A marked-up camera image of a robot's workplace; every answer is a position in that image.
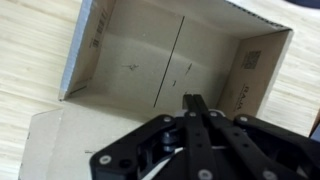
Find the brown cardboard box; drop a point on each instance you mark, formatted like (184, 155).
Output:
(131, 60)

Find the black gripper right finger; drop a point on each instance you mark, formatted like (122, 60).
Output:
(237, 157)

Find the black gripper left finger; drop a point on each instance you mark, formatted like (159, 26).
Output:
(200, 155)

